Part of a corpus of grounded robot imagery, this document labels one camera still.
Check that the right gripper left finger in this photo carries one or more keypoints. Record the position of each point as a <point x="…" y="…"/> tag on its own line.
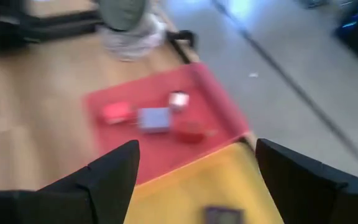
<point x="104" y="193"/>

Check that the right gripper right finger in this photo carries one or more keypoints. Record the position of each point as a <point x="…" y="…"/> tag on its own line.
<point x="297" y="186"/>

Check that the small navy digital timer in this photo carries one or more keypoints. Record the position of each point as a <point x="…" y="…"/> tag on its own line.
<point x="224" y="215"/>

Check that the pink charger cube with prongs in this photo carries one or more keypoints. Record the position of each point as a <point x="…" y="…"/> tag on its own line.
<point x="117" y="112"/>

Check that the lavender blue wall charger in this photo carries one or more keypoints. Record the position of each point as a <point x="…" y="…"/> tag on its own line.
<point x="154" y="119"/>

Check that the dark red USB charger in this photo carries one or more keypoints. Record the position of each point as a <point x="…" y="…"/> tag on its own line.
<point x="191" y="132"/>

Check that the small white plug adapter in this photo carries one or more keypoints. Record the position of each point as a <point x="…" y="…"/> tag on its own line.
<point x="179" y="100"/>

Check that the pink translucent plastic bin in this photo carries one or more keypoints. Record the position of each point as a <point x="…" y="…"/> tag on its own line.
<point x="166" y="155"/>

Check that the yellow translucent plastic bin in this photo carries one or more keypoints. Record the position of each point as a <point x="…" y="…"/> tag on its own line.
<point x="182" y="199"/>

